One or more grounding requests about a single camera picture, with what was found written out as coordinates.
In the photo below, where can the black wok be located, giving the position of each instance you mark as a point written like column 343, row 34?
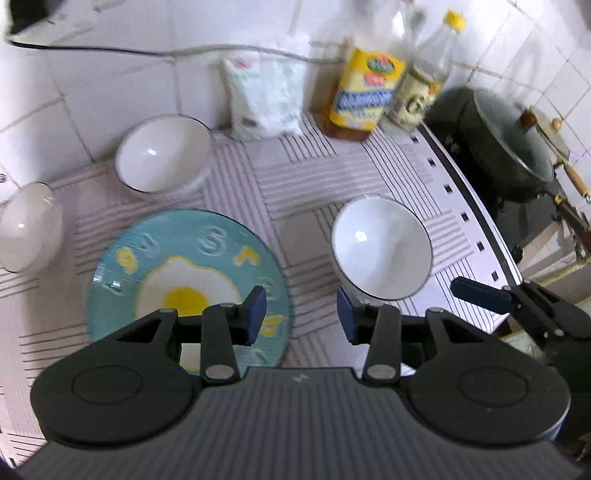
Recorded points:
column 489, row 147

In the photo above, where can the large yellow label bottle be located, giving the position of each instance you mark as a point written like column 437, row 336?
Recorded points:
column 364, row 87

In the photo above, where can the striped white tablecloth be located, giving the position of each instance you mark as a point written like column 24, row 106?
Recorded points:
column 295, row 194

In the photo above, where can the wooden coaster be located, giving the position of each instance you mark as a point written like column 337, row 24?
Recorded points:
column 337, row 131

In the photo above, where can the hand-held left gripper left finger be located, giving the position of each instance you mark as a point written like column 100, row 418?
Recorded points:
column 256, row 314

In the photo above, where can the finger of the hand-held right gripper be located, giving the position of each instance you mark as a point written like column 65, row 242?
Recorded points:
column 480, row 295

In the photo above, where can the white bowl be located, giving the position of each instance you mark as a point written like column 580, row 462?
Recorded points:
column 383, row 249
column 27, row 226
column 161, row 152

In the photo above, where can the pot lid with wooden knob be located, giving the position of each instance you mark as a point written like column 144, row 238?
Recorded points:
column 547, row 134

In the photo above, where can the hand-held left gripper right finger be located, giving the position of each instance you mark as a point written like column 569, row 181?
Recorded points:
column 348, row 318

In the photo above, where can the blue fried egg plate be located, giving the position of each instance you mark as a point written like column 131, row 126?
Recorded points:
column 194, row 258

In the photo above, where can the black power adapter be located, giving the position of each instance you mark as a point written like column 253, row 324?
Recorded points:
column 32, row 14

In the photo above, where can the black gas stove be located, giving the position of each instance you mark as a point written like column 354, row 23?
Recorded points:
column 521, row 217

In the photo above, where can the white salt bag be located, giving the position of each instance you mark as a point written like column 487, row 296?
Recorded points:
column 263, row 92

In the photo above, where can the small yellow cap bottle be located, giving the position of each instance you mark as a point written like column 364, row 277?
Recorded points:
column 415, row 92

